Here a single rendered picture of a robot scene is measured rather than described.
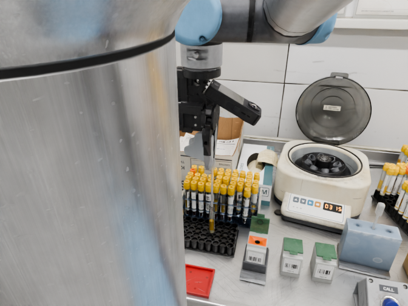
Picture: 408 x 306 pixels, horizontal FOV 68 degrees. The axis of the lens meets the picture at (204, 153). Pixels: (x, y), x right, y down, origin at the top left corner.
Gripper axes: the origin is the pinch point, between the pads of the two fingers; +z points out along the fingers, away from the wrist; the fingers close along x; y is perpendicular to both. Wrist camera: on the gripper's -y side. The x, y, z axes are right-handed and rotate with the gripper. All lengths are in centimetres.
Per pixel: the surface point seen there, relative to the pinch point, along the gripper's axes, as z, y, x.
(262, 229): 12.8, -12.1, 3.5
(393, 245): 13.3, -38.2, 1.7
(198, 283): 21.3, -0.2, 13.3
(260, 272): 19.9, -12.5, 8.7
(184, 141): 15.0, 17.7, -38.6
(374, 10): -27, -37, -50
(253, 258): 16.7, -10.8, 8.2
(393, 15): -26, -43, -50
